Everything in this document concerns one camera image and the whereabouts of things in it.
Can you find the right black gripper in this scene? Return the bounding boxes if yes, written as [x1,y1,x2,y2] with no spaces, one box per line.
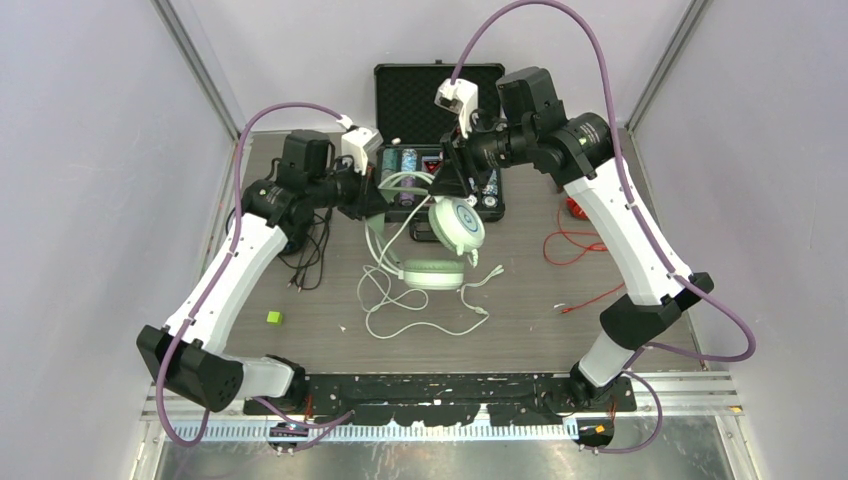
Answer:
[429,112,533,197]

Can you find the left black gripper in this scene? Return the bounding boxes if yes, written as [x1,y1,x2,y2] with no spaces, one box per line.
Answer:
[309,155,389,221]

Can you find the mint green headphones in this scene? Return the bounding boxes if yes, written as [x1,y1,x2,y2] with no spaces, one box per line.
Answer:
[363,171,486,291]

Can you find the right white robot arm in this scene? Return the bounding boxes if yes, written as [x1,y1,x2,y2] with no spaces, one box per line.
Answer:
[430,67,714,411]

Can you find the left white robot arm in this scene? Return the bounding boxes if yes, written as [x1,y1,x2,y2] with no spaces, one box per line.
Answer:
[136,127,388,414]

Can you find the blue black headphones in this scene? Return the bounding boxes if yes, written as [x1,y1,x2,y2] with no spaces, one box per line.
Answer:
[225,208,240,238]

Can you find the red headphones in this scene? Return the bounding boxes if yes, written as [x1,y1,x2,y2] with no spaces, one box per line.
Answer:
[565,197,588,221]

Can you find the black poker chip case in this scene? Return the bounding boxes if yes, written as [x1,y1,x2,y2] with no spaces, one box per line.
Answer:
[374,60,506,242]

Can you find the green cube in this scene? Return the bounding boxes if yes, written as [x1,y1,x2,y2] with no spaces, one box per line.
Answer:
[266,311,284,325]

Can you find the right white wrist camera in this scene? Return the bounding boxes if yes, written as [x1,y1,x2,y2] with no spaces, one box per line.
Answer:
[434,78,479,139]

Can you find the black headphone cable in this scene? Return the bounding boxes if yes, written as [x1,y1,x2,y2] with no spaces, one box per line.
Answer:
[278,208,333,294]

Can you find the red headphone cable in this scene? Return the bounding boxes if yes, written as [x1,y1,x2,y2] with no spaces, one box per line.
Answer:
[543,198,627,315]

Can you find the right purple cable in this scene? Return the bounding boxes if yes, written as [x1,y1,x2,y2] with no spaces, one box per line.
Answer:
[450,0,758,456]

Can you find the purple cable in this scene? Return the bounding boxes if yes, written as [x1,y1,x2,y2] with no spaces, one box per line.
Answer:
[450,0,758,456]
[155,101,356,452]

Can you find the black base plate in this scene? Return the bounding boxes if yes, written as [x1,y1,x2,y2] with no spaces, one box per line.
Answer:
[243,373,637,427]

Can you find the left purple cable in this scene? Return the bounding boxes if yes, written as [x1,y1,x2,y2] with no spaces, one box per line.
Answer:
[155,101,356,452]

